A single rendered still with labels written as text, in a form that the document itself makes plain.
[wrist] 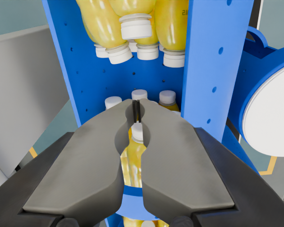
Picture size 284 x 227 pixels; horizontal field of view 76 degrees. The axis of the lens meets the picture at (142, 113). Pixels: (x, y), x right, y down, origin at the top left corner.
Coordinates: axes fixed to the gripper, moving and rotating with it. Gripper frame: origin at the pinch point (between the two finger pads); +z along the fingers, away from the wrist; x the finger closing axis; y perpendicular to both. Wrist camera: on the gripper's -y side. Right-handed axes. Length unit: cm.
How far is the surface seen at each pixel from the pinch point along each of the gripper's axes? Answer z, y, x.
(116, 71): 31.7, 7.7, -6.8
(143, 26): 13.2, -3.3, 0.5
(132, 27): 12.9, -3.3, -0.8
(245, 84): 30.6, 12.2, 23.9
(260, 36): 67, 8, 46
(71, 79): 20.4, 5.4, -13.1
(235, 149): 83, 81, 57
